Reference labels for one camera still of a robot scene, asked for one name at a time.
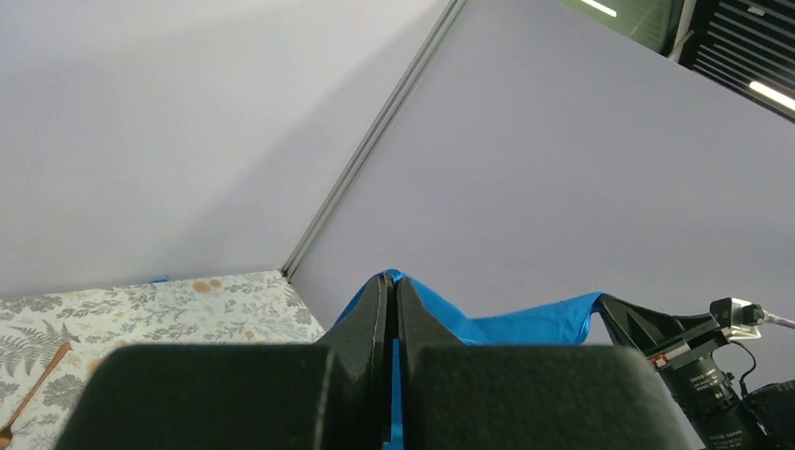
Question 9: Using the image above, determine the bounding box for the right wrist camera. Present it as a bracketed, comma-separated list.
[709, 297, 761, 341]

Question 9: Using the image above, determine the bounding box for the wooden fork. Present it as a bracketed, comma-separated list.
[1, 342, 72, 450]

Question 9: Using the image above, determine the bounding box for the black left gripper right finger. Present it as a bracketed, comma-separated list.
[396, 279, 688, 449]

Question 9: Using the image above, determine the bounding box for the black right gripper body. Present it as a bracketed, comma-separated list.
[645, 331, 768, 449]

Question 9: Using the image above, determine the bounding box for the floral tablecloth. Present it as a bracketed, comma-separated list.
[1, 271, 323, 449]

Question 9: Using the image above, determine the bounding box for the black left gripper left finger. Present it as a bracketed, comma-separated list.
[56, 275, 393, 449]

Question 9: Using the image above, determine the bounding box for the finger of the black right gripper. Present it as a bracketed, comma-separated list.
[597, 294, 724, 355]

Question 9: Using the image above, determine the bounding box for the blue cloth napkin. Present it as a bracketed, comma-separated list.
[329, 268, 607, 450]

